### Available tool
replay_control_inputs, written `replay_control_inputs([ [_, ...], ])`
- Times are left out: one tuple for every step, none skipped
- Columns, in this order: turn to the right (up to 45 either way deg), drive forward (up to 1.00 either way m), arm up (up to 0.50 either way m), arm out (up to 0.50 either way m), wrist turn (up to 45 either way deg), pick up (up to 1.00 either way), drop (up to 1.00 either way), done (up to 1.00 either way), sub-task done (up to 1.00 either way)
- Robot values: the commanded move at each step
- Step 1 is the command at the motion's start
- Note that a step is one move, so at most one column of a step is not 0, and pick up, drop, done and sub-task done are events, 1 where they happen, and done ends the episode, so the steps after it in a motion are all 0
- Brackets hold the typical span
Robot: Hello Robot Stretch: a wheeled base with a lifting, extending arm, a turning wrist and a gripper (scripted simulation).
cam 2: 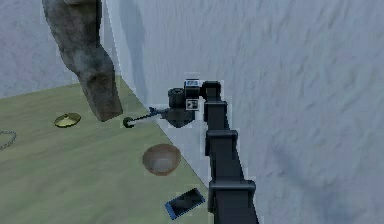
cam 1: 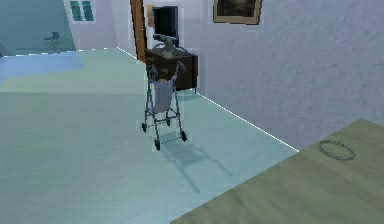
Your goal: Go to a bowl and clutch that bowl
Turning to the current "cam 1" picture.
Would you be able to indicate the grey wheeled laundry cart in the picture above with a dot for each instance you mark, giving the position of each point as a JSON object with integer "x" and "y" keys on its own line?
{"x": 163, "y": 95}

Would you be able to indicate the dark brown wooden cabinet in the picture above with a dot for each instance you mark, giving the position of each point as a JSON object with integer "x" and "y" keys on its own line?
{"x": 186, "y": 71}

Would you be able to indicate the grey green statuette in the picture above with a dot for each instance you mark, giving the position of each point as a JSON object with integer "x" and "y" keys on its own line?
{"x": 169, "y": 46}

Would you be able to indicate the brown wooden room door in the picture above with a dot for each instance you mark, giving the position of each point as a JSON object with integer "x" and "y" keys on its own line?
{"x": 139, "y": 28}

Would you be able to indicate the small brown framed picture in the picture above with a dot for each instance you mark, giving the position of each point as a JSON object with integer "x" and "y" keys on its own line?
{"x": 150, "y": 15}

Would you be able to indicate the gold framed dark picture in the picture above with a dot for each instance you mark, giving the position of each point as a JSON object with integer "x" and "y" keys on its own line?
{"x": 237, "y": 10}

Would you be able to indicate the teal window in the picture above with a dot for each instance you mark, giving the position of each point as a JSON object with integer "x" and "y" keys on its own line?
{"x": 82, "y": 10}

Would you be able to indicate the grey office chair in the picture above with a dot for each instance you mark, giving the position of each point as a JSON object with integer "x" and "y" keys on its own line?
{"x": 53, "y": 40}

